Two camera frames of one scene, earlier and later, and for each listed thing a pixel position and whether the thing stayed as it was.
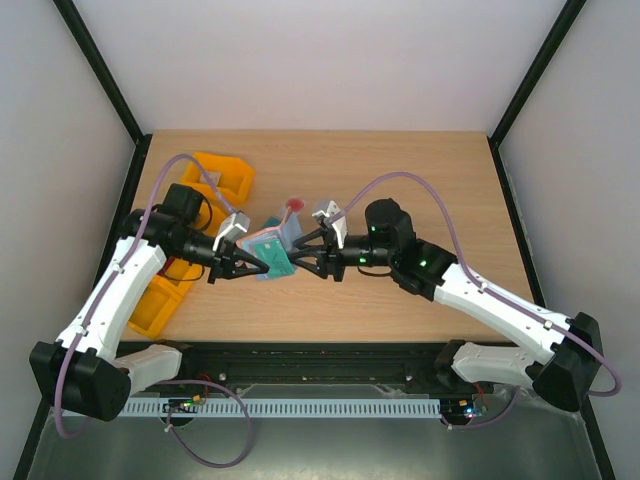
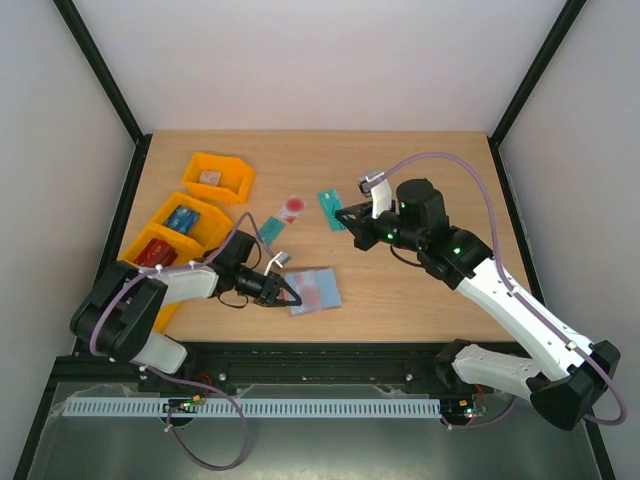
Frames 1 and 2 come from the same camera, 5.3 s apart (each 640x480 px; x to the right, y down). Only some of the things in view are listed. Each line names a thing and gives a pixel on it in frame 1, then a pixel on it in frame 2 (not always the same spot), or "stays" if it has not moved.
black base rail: (214, 368) stays
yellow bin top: (235, 180) stays
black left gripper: (225, 262) → (269, 292)
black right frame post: (496, 137) stays
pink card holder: (275, 246) → (318, 290)
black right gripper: (331, 256) → (365, 226)
